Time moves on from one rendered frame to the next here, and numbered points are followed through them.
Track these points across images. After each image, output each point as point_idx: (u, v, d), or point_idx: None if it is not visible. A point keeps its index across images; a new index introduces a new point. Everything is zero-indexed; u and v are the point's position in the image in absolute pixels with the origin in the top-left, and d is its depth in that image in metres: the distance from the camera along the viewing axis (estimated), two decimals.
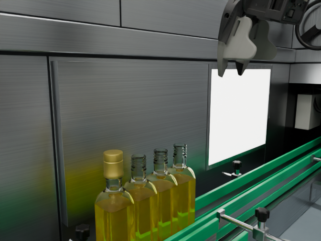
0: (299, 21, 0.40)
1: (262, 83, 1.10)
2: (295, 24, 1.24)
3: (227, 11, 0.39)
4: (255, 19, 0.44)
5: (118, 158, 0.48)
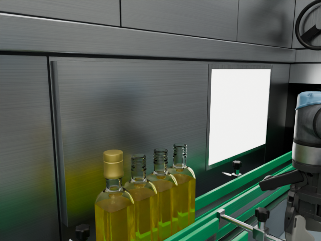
0: None
1: (262, 83, 1.10)
2: (295, 24, 1.24)
3: (287, 216, 0.61)
4: None
5: (118, 158, 0.48)
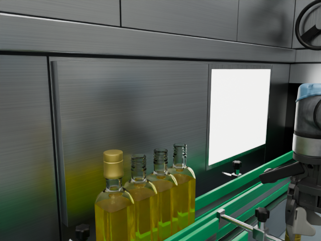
0: None
1: (262, 83, 1.10)
2: (295, 24, 1.24)
3: (288, 209, 0.61)
4: None
5: (118, 158, 0.48)
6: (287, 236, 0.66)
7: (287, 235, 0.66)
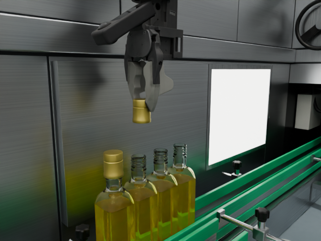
0: None
1: (262, 83, 1.10)
2: (295, 24, 1.24)
3: (159, 60, 0.48)
4: (135, 61, 0.53)
5: (118, 158, 0.48)
6: (143, 109, 0.51)
7: (143, 107, 0.51)
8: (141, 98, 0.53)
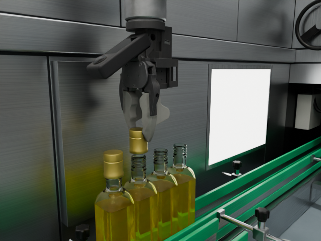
0: None
1: (262, 83, 1.10)
2: (295, 24, 1.24)
3: (156, 92, 0.47)
4: (131, 90, 0.53)
5: (118, 158, 0.48)
6: (140, 139, 0.51)
7: (140, 137, 0.51)
8: (138, 128, 0.52)
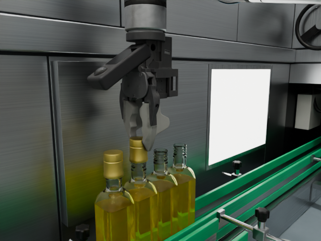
0: None
1: (262, 83, 1.10)
2: (295, 24, 1.24)
3: (156, 103, 0.48)
4: (131, 100, 0.53)
5: (118, 158, 0.48)
6: (140, 149, 0.51)
7: (140, 147, 0.51)
8: (138, 137, 0.53)
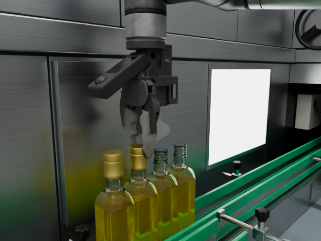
0: None
1: (262, 83, 1.10)
2: (295, 24, 1.24)
3: (156, 111, 0.48)
4: (131, 107, 0.53)
5: (118, 158, 0.48)
6: (140, 157, 0.51)
7: (140, 155, 0.51)
8: (138, 145, 0.53)
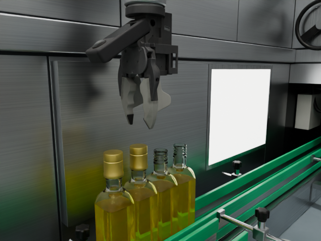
0: None
1: (262, 83, 1.10)
2: (295, 24, 1.24)
3: (156, 76, 0.47)
4: (130, 77, 0.53)
5: (118, 158, 0.48)
6: (140, 157, 0.51)
7: (140, 155, 0.51)
8: (138, 145, 0.53)
